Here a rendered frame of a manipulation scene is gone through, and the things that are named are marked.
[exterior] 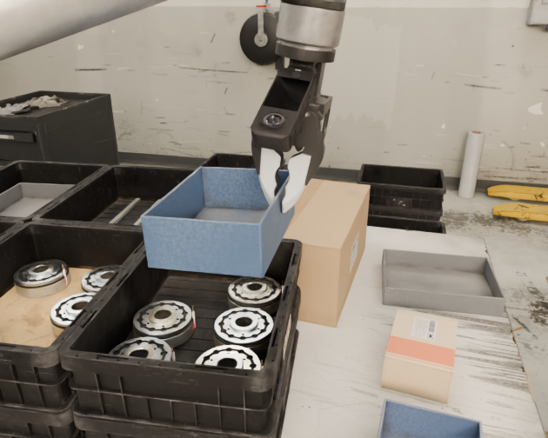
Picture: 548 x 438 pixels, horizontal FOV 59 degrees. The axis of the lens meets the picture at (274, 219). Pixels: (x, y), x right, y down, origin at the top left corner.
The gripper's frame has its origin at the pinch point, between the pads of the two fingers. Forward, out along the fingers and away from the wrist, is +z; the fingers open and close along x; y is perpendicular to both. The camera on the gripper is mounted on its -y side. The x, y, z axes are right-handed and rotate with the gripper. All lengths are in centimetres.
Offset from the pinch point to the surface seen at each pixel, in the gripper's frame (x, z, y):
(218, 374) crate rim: 1.8, 19.7, -12.4
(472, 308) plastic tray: -39, 35, 46
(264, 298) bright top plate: 3.4, 26.8, 16.1
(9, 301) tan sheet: 51, 36, 5
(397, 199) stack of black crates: -21, 57, 160
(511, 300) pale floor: -88, 101, 173
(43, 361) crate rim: 26.0, 24.1, -15.5
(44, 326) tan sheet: 40, 35, 1
